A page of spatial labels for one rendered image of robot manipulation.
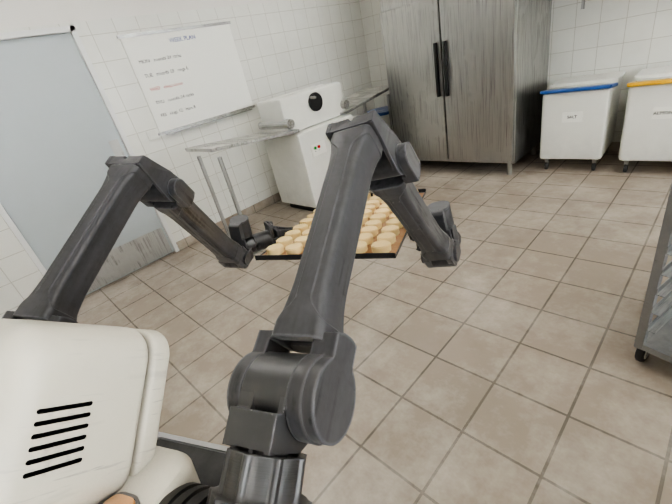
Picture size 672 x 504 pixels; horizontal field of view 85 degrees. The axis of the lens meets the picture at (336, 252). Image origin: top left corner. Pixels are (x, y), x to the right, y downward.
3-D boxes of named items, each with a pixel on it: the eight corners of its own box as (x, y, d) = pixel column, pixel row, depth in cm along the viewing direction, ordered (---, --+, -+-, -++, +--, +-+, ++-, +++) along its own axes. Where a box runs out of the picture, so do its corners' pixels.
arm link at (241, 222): (221, 266, 112) (246, 267, 110) (210, 234, 105) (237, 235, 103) (237, 244, 121) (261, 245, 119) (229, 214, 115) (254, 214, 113)
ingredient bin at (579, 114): (535, 172, 371) (539, 91, 335) (554, 152, 409) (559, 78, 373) (599, 174, 335) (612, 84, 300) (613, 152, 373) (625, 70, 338)
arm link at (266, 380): (217, 463, 31) (265, 478, 29) (243, 343, 35) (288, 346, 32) (282, 457, 39) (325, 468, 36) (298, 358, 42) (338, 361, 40)
